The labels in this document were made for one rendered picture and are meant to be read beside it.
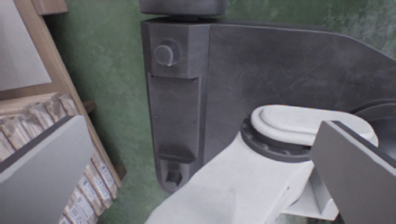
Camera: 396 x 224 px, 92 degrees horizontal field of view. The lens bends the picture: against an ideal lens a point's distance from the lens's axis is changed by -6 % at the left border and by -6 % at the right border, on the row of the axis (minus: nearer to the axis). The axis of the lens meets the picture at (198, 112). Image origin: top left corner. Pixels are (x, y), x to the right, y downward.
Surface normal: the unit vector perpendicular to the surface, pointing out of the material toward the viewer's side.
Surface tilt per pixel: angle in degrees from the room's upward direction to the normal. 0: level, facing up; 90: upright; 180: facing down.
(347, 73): 0
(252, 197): 90
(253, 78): 0
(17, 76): 0
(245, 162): 90
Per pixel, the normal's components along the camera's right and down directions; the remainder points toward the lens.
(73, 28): -0.19, 0.48
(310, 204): 0.03, -0.87
